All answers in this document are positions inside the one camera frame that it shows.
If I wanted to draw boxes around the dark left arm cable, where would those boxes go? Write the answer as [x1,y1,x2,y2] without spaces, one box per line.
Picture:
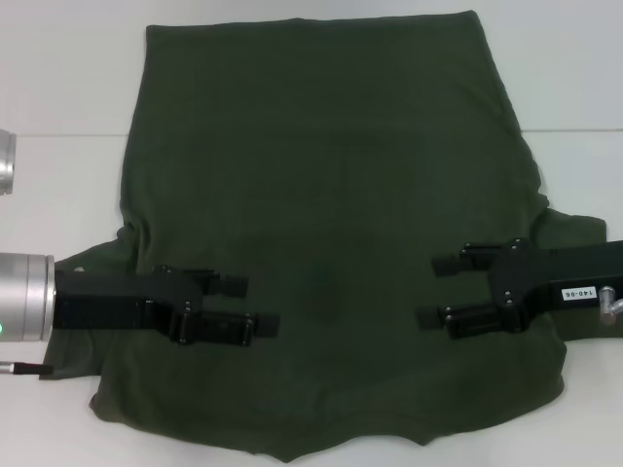
[0,360,54,380]

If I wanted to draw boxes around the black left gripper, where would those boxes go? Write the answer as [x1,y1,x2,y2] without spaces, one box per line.
[53,265,281,347]

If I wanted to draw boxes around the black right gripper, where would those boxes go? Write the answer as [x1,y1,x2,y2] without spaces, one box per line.
[416,240,623,341]

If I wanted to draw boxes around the dark green t-shirt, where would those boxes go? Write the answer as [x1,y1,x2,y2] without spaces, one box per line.
[46,9,609,438]

